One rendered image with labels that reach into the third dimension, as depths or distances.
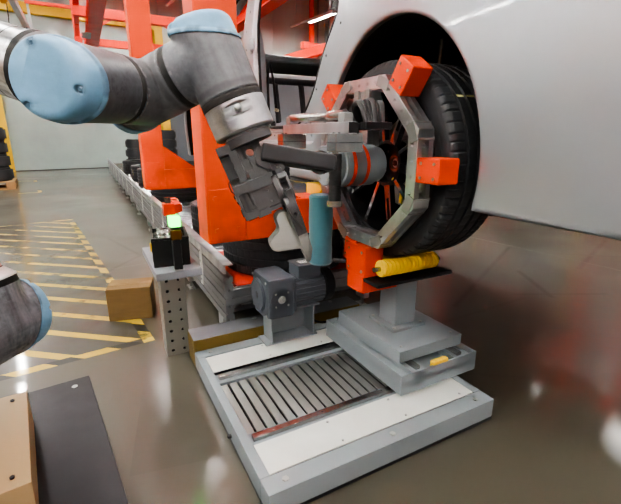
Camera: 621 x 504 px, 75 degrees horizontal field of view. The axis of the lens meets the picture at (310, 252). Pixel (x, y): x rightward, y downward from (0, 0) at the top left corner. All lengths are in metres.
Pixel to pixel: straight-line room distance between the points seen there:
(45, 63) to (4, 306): 0.56
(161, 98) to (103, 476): 0.72
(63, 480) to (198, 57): 0.81
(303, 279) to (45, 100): 1.31
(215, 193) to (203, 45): 1.09
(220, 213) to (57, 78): 1.19
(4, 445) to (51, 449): 0.12
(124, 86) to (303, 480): 1.00
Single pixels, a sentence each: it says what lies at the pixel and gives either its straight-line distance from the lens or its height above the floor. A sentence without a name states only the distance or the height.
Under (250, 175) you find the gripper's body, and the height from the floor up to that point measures 0.89.
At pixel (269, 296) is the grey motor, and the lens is 1.61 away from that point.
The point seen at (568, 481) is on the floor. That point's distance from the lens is 1.52.
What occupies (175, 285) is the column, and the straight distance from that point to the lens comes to 1.85.
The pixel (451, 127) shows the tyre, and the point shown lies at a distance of 1.25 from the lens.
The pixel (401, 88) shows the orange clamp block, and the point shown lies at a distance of 1.28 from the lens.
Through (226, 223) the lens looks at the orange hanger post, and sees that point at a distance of 1.69.
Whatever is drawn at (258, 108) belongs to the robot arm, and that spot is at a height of 0.98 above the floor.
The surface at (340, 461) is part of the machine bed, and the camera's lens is 1.27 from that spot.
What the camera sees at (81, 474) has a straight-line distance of 1.02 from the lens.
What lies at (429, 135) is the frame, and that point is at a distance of 1.24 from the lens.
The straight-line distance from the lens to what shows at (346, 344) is 1.71.
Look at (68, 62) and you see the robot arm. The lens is 0.54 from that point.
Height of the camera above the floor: 0.94
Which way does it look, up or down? 16 degrees down
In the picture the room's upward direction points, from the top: straight up
